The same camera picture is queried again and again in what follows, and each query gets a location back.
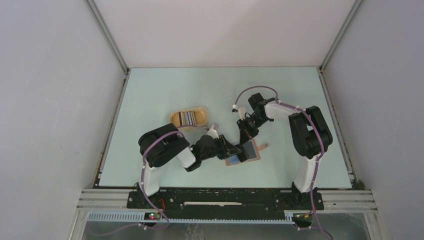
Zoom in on aluminium frame rail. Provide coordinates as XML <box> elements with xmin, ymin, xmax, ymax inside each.
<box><xmin>77</xmin><ymin>188</ymin><xmax>378</xmax><ymax>214</ymax></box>

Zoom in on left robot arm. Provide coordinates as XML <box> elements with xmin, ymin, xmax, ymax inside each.
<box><xmin>138</xmin><ymin>123</ymin><xmax>247</xmax><ymax>208</ymax></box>

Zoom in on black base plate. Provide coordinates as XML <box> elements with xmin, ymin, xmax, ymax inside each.
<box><xmin>126</xmin><ymin>187</ymin><xmax>324</xmax><ymax>221</ymax></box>

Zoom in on yellow oval card tray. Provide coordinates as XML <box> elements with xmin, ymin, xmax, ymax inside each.
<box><xmin>169</xmin><ymin>106</ymin><xmax>209</xmax><ymax>132</ymax></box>

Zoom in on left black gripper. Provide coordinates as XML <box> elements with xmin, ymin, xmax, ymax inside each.
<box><xmin>200</xmin><ymin>134</ymin><xmax>241</xmax><ymax>161</ymax></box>

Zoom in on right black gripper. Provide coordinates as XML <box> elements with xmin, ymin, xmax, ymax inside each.
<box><xmin>236</xmin><ymin>114</ymin><xmax>270</xmax><ymax>146</ymax></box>

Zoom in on brown leather card holder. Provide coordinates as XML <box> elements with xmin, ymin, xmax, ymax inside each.
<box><xmin>225</xmin><ymin>139</ymin><xmax>269</xmax><ymax>167</ymax></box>

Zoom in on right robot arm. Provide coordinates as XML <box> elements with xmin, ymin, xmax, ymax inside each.
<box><xmin>232</xmin><ymin>93</ymin><xmax>333</xmax><ymax>209</ymax></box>

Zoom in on grey cable duct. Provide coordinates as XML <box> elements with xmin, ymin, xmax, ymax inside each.
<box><xmin>87</xmin><ymin>211</ymin><xmax>301</xmax><ymax>224</ymax></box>

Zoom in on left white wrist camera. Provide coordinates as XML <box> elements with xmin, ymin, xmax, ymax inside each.
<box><xmin>207</xmin><ymin>123</ymin><xmax>220</xmax><ymax>139</ymax></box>

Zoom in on dark grey credit card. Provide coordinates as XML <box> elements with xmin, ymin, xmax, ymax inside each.
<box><xmin>242</xmin><ymin>139</ymin><xmax>258</xmax><ymax>161</ymax></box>

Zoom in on cards in tray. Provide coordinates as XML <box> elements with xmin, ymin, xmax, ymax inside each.
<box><xmin>178</xmin><ymin>111</ymin><xmax>197</xmax><ymax>126</ymax></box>

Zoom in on black VIP credit card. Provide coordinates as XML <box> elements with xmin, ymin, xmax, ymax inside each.
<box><xmin>236</xmin><ymin>144</ymin><xmax>249</xmax><ymax>163</ymax></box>

